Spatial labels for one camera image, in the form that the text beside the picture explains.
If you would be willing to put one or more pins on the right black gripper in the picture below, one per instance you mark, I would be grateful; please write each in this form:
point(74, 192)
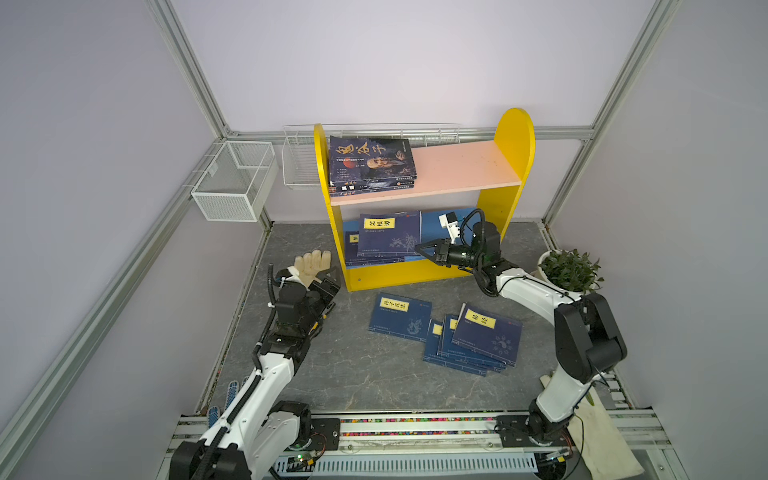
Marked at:
point(442, 253)

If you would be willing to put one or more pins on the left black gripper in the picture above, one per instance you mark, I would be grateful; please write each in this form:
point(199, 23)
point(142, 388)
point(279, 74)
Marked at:
point(320, 290)

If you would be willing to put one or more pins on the separate blue yellow-label book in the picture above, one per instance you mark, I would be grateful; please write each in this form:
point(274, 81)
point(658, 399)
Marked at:
point(353, 260)

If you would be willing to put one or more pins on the dark wolf cover book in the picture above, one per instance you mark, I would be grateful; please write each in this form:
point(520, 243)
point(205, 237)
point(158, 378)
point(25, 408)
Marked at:
point(380, 183)

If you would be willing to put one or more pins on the purple book with old man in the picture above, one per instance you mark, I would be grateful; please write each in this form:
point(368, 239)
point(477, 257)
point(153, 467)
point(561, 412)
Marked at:
point(343, 191)

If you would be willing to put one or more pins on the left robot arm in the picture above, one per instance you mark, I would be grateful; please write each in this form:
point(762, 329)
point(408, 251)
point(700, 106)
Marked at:
point(256, 428)

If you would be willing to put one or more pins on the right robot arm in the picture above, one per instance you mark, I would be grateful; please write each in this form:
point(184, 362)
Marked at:
point(588, 341)

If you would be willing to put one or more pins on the beige work glove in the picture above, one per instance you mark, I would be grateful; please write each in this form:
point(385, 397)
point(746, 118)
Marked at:
point(312, 263)

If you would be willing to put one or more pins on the yellow wooden bookshelf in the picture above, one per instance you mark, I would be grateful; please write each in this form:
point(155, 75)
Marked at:
point(496, 169)

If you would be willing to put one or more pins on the potted green plant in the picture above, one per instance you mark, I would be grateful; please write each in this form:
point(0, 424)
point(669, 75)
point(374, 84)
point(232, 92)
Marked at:
point(570, 273)

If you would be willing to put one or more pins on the white mesh basket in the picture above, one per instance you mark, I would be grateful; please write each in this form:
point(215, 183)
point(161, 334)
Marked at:
point(236, 183)

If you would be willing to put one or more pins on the white cloth glove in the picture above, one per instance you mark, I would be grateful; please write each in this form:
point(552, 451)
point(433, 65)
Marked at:
point(600, 438)

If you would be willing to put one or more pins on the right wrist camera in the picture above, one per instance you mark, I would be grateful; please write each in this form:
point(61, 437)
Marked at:
point(451, 224)

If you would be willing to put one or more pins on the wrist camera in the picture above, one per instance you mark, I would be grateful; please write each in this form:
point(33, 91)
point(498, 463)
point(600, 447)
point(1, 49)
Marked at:
point(451, 224)
point(293, 275)

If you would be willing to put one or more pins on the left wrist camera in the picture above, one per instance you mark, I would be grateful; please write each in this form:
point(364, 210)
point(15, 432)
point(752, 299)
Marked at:
point(293, 275)

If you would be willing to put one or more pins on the white wire rack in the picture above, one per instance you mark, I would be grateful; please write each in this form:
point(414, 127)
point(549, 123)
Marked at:
point(298, 151)

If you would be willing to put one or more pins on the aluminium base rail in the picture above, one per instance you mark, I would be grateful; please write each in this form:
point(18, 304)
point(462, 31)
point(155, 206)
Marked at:
point(412, 445)

